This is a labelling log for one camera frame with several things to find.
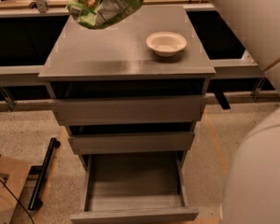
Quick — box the green rice chip bag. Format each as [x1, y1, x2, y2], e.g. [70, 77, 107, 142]
[66, 0, 144, 30]

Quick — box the grey middle drawer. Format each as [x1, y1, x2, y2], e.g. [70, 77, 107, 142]
[68, 132, 194, 154]

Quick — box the white paper bowl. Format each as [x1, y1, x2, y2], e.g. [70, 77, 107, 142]
[147, 32, 187, 57]

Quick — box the grey open bottom drawer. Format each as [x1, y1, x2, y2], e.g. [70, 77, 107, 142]
[71, 152, 199, 224]

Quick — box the grey top drawer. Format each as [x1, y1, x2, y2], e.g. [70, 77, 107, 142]
[51, 95, 207, 126]

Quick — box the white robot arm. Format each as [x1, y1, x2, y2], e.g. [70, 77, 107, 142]
[210, 0, 280, 224]

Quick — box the clear sanitizer pump bottle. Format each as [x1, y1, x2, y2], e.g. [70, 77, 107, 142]
[242, 49, 255, 64]

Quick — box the brown cardboard box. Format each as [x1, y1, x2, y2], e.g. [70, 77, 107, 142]
[0, 154, 31, 224]

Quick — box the grey drawer cabinet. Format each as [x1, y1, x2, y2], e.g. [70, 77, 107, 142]
[37, 5, 217, 224]

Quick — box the grey metal rail frame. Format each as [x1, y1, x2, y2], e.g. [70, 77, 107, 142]
[0, 5, 264, 85]

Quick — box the black cable on box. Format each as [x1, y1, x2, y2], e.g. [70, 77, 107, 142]
[0, 173, 35, 224]

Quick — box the black metal floor stand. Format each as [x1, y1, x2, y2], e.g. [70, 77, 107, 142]
[28, 137, 61, 210]

